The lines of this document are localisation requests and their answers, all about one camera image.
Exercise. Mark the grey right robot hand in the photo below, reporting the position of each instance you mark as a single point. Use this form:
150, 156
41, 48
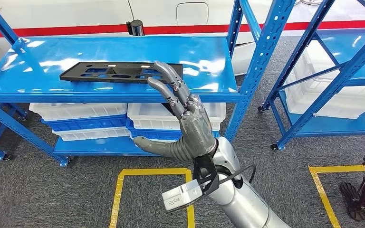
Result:
198, 132

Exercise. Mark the black plastic frame part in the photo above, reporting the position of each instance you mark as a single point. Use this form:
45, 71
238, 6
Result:
75, 74

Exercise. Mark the blue metal shelf rack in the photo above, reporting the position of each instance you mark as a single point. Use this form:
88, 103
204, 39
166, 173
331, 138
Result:
327, 126
122, 47

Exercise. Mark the blue plastic crate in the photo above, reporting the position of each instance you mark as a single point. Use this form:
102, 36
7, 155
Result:
85, 123
154, 134

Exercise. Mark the yellow floor tape square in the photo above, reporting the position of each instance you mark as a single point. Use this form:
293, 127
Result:
151, 171
340, 169

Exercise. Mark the large white plastic crate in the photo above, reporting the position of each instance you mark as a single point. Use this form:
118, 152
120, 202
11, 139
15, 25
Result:
327, 100

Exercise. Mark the black humanoid robot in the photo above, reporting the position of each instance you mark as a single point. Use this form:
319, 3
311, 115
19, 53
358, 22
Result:
354, 201

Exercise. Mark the white stand base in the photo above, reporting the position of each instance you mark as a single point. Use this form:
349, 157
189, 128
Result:
310, 2

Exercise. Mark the white car with red stripe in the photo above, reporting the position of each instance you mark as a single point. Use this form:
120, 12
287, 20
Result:
59, 12

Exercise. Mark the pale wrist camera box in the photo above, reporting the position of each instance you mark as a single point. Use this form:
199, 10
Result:
182, 195

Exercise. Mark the black chrome cylinder post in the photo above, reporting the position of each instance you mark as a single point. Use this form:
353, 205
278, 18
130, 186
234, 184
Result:
136, 28

